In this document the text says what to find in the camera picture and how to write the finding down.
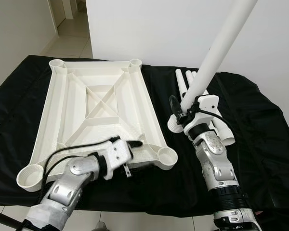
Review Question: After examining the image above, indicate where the white plastic children table top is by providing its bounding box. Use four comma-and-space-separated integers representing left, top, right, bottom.
16, 58, 178, 193

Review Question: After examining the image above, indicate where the black table cloth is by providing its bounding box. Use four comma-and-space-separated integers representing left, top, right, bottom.
0, 54, 289, 215

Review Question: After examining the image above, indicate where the grey robot foot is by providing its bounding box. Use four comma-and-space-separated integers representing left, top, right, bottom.
92, 222, 109, 231

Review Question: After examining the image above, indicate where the black metal stand pole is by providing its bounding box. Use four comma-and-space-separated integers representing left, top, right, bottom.
0, 212, 19, 231

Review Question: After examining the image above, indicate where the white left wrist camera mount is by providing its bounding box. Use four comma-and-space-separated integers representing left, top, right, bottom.
89, 139, 133, 181

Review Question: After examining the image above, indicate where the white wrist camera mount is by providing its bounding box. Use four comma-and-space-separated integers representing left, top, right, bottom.
182, 94, 220, 129
89, 139, 133, 181

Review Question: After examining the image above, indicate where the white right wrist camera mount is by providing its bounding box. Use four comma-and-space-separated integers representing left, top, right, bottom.
182, 94, 220, 129

